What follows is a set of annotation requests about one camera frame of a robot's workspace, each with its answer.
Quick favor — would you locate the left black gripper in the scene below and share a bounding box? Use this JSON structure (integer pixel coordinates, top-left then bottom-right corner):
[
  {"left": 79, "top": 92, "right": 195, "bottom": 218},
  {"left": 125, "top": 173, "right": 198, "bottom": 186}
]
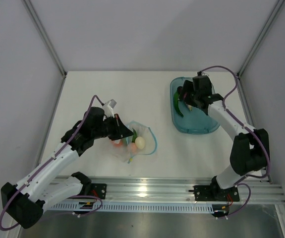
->
[{"left": 92, "top": 114, "right": 133, "bottom": 141}]

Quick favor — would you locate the green toy bell pepper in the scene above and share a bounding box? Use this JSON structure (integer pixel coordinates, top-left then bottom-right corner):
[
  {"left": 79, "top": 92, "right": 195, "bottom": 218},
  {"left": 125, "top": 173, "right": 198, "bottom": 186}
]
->
[{"left": 125, "top": 129, "right": 138, "bottom": 146}]

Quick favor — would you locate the orange toy pumpkin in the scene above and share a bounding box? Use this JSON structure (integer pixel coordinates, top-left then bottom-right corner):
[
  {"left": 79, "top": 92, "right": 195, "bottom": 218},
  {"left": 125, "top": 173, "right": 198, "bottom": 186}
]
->
[{"left": 113, "top": 140, "right": 123, "bottom": 147}]

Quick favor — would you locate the peach toy egg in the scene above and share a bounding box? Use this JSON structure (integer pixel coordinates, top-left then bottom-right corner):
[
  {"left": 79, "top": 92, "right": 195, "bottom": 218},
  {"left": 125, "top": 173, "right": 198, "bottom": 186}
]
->
[{"left": 128, "top": 143, "right": 137, "bottom": 153}]

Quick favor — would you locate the white toy onion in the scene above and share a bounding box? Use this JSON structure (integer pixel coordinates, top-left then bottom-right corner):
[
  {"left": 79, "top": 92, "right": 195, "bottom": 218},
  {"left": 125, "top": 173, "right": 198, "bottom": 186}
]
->
[{"left": 135, "top": 136, "right": 146, "bottom": 150}]

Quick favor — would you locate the clear zip bag blue zipper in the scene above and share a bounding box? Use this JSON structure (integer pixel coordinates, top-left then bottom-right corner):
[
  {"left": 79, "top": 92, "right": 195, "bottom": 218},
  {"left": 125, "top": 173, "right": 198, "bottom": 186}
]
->
[{"left": 112, "top": 121, "right": 158, "bottom": 164}]

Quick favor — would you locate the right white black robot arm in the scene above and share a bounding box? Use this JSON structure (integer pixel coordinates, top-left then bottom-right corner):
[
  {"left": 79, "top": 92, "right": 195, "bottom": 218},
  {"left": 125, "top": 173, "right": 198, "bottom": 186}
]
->
[{"left": 177, "top": 75, "right": 271, "bottom": 200}]

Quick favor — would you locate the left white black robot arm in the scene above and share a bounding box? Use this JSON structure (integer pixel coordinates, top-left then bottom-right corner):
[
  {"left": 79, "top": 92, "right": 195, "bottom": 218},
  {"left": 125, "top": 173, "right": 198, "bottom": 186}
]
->
[{"left": 0, "top": 107, "right": 133, "bottom": 229}]

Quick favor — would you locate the purple toy eggplant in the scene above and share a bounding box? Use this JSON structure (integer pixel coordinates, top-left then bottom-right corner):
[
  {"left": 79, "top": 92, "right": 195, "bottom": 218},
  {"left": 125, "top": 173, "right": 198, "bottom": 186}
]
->
[{"left": 177, "top": 86, "right": 182, "bottom": 95}]

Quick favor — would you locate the green toy chili pepper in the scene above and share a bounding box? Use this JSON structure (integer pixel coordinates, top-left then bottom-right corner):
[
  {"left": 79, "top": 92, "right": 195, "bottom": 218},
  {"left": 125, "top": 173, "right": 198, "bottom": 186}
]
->
[{"left": 173, "top": 91, "right": 184, "bottom": 118}]

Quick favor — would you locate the teal plastic tray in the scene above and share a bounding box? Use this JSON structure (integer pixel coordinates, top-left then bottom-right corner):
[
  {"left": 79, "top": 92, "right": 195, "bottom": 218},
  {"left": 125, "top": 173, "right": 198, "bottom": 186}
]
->
[{"left": 170, "top": 77, "right": 220, "bottom": 135}]

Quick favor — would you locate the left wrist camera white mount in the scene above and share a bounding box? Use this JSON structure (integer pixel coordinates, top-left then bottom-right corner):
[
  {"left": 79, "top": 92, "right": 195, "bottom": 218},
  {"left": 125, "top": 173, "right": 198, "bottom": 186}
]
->
[{"left": 102, "top": 99, "right": 116, "bottom": 118}]

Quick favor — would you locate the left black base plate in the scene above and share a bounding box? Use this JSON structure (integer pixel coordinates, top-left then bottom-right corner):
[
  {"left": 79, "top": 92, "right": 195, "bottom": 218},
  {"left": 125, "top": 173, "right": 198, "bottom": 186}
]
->
[{"left": 78, "top": 183, "right": 107, "bottom": 199}]

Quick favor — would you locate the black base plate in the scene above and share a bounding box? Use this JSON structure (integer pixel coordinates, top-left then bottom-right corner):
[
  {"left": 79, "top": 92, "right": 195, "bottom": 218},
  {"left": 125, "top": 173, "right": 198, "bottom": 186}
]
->
[
  {"left": 188, "top": 185, "right": 240, "bottom": 202},
  {"left": 78, "top": 183, "right": 107, "bottom": 199}
]

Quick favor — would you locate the right side aluminium rail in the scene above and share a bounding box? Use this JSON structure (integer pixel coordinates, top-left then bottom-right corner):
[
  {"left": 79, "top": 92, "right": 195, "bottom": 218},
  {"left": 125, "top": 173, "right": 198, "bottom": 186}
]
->
[{"left": 236, "top": 73, "right": 273, "bottom": 184}]

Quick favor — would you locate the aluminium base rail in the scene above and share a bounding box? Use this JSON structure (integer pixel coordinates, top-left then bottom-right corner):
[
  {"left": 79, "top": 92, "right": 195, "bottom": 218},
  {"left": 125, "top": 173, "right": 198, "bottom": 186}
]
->
[{"left": 92, "top": 177, "right": 285, "bottom": 204}]

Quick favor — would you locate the slotted grey cable duct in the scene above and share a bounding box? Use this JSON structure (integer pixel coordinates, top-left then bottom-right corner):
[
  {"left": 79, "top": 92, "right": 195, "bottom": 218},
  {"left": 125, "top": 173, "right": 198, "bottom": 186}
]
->
[{"left": 49, "top": 201, "right": 214, "bottom": 214}]

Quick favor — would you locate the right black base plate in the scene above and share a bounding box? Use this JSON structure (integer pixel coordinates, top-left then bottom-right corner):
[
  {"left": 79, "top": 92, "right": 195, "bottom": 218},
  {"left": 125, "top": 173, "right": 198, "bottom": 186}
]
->
[{"left": 188, "top": 185, "right": 240, "bottom": 202}]

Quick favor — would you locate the right aluminium frame post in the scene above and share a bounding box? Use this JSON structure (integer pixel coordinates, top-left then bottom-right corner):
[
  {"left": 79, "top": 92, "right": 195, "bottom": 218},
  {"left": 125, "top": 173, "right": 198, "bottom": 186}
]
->
[{"left": 236, "top": 0, "right": 285, "bottom": 79}]

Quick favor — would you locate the aluminium frame post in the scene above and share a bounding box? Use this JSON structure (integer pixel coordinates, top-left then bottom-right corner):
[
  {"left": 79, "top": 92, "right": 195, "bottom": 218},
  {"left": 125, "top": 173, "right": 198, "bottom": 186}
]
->
[
  {"left": 22, "top": 0, "right": 67, "bottom": 77},
  {"left": 236, "top": 0, "right": 285, "bottom": 79}
]

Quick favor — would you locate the left aluminium frame post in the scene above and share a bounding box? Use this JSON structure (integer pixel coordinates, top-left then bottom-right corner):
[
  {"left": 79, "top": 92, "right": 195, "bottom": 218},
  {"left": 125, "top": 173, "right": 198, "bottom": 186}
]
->
[{"left": 22, "top": 0, "right": 67, "bottom": 77}]

